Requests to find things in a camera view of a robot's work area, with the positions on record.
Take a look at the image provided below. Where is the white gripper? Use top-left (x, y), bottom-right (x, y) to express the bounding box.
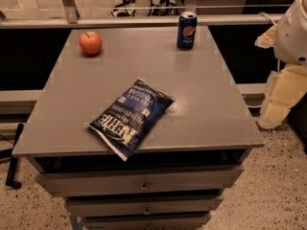
top-left (254, 25), bottom-right (307, 129)

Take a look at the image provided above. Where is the black stand leg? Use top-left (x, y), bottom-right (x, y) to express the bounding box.
top-left (6, 124), bottom-right (24, 190)

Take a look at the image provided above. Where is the white cable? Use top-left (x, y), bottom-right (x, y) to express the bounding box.
top-left (258, 11), bottom-right (278, 26)

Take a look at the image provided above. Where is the metal window rail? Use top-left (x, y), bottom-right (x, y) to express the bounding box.
top-left (0, 12), bottom-right (284, 30)

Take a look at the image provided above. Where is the blue pepsi can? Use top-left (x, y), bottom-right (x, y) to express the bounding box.
top-left (177, 11), bottom-right (198, 50)

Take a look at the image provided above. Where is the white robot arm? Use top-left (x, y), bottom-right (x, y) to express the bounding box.
top-left (254, 0), bottom-right (307, 129)

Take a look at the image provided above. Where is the red apple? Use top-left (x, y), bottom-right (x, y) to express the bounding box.
top-left (79, 31), bottom-right (102, 55)

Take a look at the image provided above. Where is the blue kettle chips bag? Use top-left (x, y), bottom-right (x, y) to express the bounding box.
top-left (86, 80), bottom-right (175, 161)

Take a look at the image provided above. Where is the grey drawer cabinet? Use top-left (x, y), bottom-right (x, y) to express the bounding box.
top-left (13, 26), bottom-right (264, 230)

